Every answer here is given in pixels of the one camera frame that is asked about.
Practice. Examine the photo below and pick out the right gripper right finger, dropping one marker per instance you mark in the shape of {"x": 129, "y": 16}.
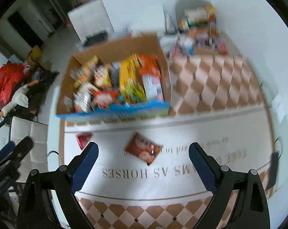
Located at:
{"x": 218, "y": 182}

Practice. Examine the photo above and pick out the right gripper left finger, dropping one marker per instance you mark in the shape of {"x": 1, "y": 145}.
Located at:
{"x": 68, "y": 179}

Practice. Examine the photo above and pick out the yellow panda snack bag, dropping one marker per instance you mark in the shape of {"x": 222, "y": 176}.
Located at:
{"x": 101, "y": 77}

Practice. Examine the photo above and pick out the white chair near table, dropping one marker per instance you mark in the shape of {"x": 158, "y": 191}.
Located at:
{"x": 37, "y": 157}

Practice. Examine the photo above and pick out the small red snack packet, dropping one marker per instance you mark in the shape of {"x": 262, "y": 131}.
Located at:
{"x": 83, "y": 139}

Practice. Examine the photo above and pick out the white goose plush toy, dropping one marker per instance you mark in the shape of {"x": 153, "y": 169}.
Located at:
{"x": 19, "y": 98}

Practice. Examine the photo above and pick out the brown red snack packet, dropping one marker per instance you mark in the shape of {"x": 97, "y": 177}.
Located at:
{"x": 143, "y": 148}

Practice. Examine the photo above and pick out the red bag on floor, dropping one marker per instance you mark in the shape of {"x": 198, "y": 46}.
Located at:
{"x": 11, "y": 75}

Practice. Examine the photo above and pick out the open cardboard box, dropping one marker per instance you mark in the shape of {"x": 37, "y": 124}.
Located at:
{"x": 81, "y": 101}

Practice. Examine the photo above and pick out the yellow orange snack bag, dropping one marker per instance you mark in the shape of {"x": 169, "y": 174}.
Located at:
{"x": 129, "y": 84}

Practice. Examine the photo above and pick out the black bag on chair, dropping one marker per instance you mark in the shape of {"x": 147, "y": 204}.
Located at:
{"x": 95, "y": 39}

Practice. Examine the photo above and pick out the white chair far side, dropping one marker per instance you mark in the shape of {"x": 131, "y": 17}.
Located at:
{"x": 89, "y": 19}

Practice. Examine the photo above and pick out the white canvas tote bag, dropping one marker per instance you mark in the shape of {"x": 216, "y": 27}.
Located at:
{"x": 170, "y": 26}

